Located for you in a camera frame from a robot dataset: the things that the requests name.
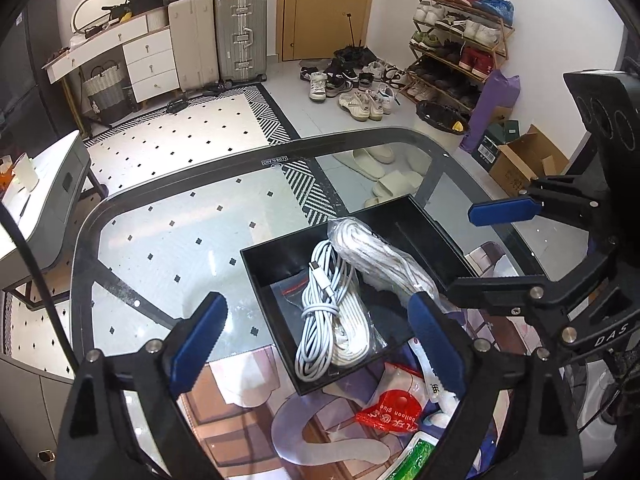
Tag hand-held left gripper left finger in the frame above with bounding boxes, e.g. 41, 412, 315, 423
55, 291, 229, 480

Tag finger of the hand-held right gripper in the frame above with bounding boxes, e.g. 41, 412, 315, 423
446, 254, 624, 314
468, 174, 619, 262

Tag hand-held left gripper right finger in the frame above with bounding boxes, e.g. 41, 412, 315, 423
406, 291, 586, 480

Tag red white plastic bag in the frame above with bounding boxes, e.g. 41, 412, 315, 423
354, 361, 430, 434

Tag black storage box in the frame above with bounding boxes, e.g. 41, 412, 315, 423
240, 193, 479, 399

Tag white braided rope bundle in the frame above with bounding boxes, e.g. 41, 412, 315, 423
326, 216, 442, 305

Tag large white green packet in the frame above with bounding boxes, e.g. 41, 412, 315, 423
384, 431, 442, 480

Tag white cables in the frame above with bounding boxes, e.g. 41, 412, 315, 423
270, 239, 391, 383

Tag open cardboard box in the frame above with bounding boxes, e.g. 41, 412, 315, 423
488, 124, 572, 199

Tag green shoe box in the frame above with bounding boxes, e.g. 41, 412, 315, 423
471, 120, 522, 167

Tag purple yoga mat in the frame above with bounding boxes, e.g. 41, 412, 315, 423
458, 69, 522, 154

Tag beige trash bin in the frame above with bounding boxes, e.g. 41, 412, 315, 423
415, 100, 472, 137

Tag wooden shoe rack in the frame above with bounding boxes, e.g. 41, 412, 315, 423
405, 2, 517, 111

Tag group of shelved shoes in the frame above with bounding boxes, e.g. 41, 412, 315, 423
406, 0, 516, 106

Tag white round appliance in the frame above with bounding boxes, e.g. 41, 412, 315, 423
567, 360, 640, 480

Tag pile of loose shoes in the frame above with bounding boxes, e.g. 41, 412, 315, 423
298, 57, 409, 122

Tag white low cabinet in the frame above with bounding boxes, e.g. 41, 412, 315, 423
0, 131, 109, 307

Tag black white patterned rug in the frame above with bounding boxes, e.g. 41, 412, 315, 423
2, 82, 351, 378

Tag black umbrella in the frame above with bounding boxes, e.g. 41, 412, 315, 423
333, 11, 384, 64

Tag white cup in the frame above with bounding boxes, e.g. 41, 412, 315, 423
12, 154, 40, 194

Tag woven laundry basket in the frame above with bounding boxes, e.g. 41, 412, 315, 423
81, 59, 132, 122

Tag wooden door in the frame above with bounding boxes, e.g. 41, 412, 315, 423
276, 0, 379, 64

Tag white dressing table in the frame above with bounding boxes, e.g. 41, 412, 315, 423
41, 12, 182, 137

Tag beige suitcase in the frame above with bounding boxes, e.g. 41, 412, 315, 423
167, 0, 222, 93

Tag silver suitcase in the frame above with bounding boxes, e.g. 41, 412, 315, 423
214, 0, 269, 86

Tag dark grey fridge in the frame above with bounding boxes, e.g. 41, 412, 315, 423
0, 0, 77, 147

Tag white ribbed container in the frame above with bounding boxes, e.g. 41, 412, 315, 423
146, 7, 172, 32

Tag black yellow pouch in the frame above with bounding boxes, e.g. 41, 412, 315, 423
101, 2, 132, 24

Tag oval mirror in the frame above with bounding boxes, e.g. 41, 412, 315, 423
70, 0, 147, 37

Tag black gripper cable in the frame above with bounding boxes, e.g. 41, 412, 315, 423
0, 204, 83, 373

